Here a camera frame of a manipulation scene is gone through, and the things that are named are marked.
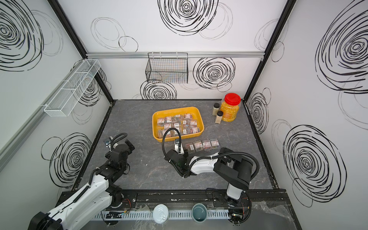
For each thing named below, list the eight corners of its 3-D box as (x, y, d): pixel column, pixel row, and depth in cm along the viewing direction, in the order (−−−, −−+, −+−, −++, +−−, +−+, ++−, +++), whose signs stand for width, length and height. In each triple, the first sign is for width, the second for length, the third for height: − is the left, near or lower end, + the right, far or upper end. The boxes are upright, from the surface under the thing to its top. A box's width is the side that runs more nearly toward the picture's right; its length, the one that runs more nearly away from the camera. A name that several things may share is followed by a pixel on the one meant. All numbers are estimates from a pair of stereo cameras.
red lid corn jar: (220, 122, 108) (225, 105, 93) (217, 111, 116) (222, 93, 101) (235, 122, 108) (243, 105, 93) (232, 111, 116) (239, 93, 101)
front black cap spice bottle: (215, 123, 108) (217, 115, 100) (214, 118, 111) (216, 110, 103) (221, 123, 108) (223, 115, 100) (220, 118, 111) (222, 110, 103)
